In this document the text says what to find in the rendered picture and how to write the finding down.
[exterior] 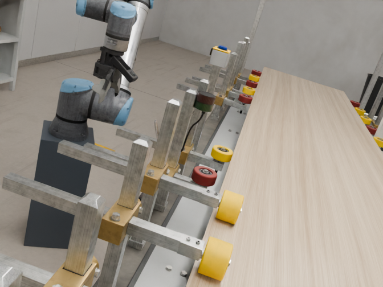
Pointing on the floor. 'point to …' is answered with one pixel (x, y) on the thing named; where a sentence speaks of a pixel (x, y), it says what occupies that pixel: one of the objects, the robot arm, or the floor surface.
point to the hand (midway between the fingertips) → (109, 101)
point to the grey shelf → (11, 39)
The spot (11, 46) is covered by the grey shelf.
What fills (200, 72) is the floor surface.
